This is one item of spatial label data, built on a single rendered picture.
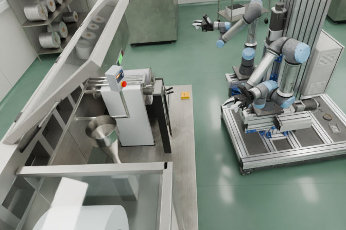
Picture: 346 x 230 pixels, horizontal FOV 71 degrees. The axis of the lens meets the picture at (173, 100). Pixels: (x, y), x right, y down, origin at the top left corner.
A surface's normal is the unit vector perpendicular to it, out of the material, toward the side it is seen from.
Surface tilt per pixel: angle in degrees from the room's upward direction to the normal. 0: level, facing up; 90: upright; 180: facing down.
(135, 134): 90
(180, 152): 0
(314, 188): 0
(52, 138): 0
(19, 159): 90
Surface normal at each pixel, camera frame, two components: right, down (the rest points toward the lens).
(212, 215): -0.11, -0.73
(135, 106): -0.03, 0.68
